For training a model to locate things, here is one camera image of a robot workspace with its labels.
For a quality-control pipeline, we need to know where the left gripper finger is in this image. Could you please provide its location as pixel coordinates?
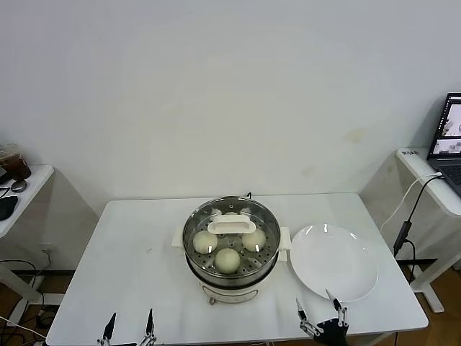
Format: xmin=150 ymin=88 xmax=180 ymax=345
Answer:
xmin=96 ymin=311 xmax=118 ymax=346
xmin=139 ymin=308 xmax=158 ymax=346

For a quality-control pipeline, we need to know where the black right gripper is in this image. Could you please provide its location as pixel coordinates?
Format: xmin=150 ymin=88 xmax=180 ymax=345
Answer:
xmin=295 ymin=288 xmax=349 ymax=346

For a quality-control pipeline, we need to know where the glass lid with white handle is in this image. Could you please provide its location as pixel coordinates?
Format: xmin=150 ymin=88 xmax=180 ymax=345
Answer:
xmin=183 ymin=197 xmax=279 ymax=267

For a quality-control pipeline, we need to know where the perforated steel steamer basket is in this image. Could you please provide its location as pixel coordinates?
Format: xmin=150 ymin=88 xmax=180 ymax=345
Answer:
xmin=171 ymin=195 xmax=292 ymax=280

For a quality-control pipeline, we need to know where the white round plate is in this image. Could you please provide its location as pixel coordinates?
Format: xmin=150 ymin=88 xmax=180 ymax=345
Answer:
xmin=289 ymin=222 xmax=379 ymax=302

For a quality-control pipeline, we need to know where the white electric cooker pot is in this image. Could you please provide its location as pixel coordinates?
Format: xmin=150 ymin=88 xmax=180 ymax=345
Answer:
xmin=185 ymin=248 xmax=289 ymax=307

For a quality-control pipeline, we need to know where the plain white side desk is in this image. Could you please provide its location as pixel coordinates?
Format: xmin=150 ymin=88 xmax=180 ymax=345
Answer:
xmin=0 ymin=164 xmax=54 ymax=307

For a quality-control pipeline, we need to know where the white side desk with label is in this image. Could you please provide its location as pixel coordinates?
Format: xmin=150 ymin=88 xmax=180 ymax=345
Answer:
xmin=395 ymin=146 xmax=461 ymax=313

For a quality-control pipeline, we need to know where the plastic cup of iced coffee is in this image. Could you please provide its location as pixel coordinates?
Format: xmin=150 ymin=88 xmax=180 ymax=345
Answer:
xmin=0 ymin=143 xmax=32 ymax=181

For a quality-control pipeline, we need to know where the open grey laptop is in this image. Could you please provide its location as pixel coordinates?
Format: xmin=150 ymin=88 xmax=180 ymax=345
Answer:
xmin=426 ymin=91 xmax=461 ymax=198

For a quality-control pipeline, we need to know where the white floor cable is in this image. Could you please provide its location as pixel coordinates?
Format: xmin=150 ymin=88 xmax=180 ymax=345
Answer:
xmin=0 ymin=315 xmax=48 ymax=340

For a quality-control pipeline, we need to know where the black cable with adapter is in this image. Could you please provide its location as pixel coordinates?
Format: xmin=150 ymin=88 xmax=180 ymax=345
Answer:
xmin=392 ymin=174 xmax=443 ymax=285

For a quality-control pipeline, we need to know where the black floor cable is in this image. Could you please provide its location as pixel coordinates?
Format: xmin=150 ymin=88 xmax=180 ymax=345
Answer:
xmin=0 ymin=258 xmax=50 ymax=346

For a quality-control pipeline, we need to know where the white laptop cable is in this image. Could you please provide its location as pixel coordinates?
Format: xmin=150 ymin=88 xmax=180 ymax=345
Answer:
xmin=380 ymin=172 xmax=443 ymax=231

